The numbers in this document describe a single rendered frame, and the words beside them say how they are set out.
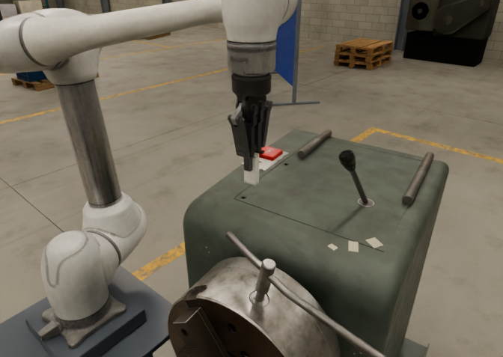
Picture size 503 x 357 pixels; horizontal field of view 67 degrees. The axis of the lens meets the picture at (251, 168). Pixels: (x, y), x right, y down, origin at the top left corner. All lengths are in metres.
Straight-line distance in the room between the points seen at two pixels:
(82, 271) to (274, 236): 0.57
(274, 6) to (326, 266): 0.46
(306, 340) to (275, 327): 0.06
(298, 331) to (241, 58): 0.47
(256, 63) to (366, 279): 0.42
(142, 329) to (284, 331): 0.72
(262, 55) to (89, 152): 0.64
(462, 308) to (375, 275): 1.93
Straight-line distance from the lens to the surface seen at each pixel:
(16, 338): 1.42
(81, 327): 1.25
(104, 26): 0.84
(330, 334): 0.73
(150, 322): 1.31
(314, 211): 0.84
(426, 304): 2.56
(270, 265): 0.60
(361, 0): 11.61
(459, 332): 2.48
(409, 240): 0.81
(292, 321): 0.66
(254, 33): 0.67
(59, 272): 1.13
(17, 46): 0.93
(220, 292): 0.67
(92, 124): 1.13
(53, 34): 0.88
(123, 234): 1.24
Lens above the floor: 1.71
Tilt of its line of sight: 27 degrees down
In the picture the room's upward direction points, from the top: straight up
